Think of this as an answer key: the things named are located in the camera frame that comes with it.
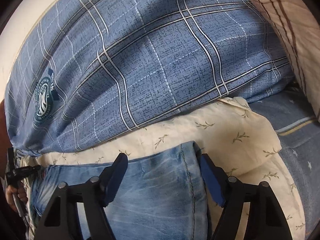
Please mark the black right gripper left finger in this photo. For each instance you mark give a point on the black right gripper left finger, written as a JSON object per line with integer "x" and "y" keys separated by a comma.
{"x": 61, "y": 219}

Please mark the black left-hand gripper tool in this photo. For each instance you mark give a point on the black left-hand gripper tool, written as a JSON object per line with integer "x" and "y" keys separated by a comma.
{"x": 14, "y": 174}

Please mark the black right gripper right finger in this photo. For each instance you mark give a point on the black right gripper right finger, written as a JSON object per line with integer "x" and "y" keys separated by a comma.
{"x": 266, "y": 219}

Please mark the light blue denim pants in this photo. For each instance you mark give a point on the light blue denim pants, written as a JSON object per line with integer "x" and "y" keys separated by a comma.
{"x": 161, "y": 196}

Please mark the person's left hand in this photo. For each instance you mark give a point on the person's left hand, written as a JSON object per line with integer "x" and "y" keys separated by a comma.
{"x": 12, "y": 191}

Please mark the cream leaf-print pillow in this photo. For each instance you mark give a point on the cream leaf-print pillow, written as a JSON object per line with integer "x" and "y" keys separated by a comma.
{"x": 237, "y": 139}

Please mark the blue star-print bedsheet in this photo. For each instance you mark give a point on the blue star-print bedsheet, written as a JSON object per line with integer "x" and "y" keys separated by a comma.
{"x": 297, "y": 127}

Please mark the blue plaid pillow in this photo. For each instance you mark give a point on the blue plaid pillow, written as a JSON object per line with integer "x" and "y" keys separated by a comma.
{"x": 91, "y": 70}

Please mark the beige brown-striped pillow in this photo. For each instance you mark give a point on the beige brown-striped pillow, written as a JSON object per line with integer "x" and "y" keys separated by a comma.
{"x": 296, "y": 23}

